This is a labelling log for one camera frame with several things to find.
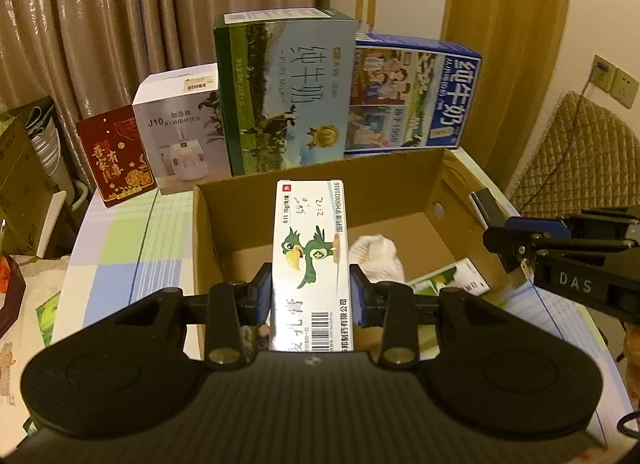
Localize white humidifier box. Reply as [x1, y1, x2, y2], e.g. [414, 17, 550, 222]
[132, 63, 233, 195]

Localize green milk carton box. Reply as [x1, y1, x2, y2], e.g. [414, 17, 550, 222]
[213, 7, 361, 177]

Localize yellow wooden door frame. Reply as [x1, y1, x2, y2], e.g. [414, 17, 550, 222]
[442, 0, 575, 190]

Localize empty wall socket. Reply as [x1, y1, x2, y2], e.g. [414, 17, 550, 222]
[612, 68, 636, 107]

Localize blue milk carton box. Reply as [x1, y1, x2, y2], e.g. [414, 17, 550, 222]
[345, 33, 483, 157]

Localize white ointment box green bird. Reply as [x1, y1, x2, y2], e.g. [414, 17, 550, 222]
[269, 178, 356, 352]

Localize brown cardboard box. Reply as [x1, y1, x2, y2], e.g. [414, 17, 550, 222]
[192, 146, 526, 360]

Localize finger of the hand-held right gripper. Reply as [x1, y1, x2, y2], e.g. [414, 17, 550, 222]
[565, 208, 640, 240]
[482, 218, 637, 272]

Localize quilted beige chair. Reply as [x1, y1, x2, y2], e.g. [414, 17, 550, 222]
[505, 91, 640, 217]

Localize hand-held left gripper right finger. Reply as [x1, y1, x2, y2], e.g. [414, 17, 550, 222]
[349, 264, 506, 371]

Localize brown storage carton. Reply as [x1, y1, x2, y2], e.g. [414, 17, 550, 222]
[0, 96, 76, 257]

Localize stack of white bowls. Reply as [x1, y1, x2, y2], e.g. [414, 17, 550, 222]
[27, 104, 76, 190]

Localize white cloth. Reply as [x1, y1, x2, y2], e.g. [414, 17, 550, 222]
[349, 235, 407, 286]

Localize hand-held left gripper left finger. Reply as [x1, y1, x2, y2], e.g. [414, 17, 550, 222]
[112, 264, 273, 371]

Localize beige curtain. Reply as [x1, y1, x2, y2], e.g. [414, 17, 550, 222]
[0, 0, 333, 185]

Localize checked tablecloth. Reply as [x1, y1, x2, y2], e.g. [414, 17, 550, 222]
[50, 146, 626, 450]

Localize green leaflet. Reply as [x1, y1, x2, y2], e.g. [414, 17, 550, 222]
[35, 291, 62, 347]

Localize dark wooden box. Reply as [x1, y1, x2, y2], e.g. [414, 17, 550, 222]
[0, 254, 27, 340]

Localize black power cable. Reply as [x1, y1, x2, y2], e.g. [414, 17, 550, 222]
[570, 64, 608, 180]

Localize green and white box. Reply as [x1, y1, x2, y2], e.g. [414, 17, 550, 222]
[406, 258, 491, 297]

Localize wall socket with plug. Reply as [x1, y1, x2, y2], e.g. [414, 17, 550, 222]
[592, 55, 616, 92]

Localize red gift box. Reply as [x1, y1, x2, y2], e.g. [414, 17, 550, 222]
[76, 104, 157, 208]

